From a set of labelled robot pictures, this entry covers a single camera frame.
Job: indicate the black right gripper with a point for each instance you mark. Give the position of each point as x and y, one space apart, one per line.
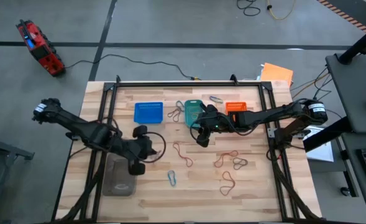
217 123

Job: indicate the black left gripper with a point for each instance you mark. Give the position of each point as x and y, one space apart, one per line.
136 149

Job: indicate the green plastic basket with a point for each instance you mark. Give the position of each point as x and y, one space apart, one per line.
190 104

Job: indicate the red rubber band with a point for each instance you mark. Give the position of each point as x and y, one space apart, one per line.
233 185
223 154
179 153

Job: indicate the silver carabiner clip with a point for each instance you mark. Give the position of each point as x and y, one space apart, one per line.
220 101

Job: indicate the blue carabiner clip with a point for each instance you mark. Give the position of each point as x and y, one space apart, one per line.
169 175

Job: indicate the blue rubber band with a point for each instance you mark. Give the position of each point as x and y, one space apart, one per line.
177 102

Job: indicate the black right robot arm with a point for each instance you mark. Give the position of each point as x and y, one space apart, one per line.
263 117

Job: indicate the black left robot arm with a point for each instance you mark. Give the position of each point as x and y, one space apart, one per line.
77 124

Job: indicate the blue plastic basket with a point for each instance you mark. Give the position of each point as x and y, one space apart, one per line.
148 116

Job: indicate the orange plastic basket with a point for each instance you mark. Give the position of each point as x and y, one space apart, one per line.
235 107

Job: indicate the grey plastic basket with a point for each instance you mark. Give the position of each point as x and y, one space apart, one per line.
108 174

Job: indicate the orange paper sheet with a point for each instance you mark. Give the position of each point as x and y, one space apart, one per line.
277 74

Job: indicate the white paper sheet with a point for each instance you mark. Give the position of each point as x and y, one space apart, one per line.
324 152

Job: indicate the grey metal stand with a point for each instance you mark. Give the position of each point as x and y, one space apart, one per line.
8 149

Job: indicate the red and black floor device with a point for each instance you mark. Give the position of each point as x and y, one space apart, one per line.
41 49

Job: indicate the dark grey side desk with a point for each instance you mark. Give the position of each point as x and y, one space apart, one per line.
356 93

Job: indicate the black diagonal pole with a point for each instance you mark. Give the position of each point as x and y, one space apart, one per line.
359 43

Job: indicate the dark mat with striped edge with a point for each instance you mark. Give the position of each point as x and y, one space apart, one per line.
356 12

